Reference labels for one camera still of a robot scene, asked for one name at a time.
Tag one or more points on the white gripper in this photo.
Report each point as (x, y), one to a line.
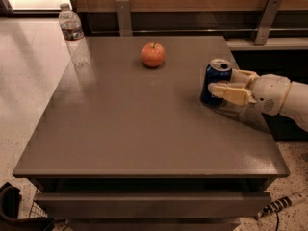
(270, 92)

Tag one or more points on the blue pepsi can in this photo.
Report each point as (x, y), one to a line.
(218, 70)

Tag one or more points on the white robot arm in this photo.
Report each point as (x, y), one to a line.
(295, 105)

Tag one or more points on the clear plastic water bottle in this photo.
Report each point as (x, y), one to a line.
(74, 37)

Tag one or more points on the red apple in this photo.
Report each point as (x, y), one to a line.
(153, 54)

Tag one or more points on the grey table drawer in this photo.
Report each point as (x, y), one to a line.
(153, 205)

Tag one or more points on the black object at floor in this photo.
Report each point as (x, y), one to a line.
(10, 198)

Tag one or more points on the right metal bracket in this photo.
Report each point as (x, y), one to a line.
(267, 17)

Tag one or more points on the metal bracket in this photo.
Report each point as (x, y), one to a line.
(124, 18)
(267, 17)

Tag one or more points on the striped cable connector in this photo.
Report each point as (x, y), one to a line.
(282, 203)

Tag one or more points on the left metal bracket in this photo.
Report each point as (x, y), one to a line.
(124, 18)

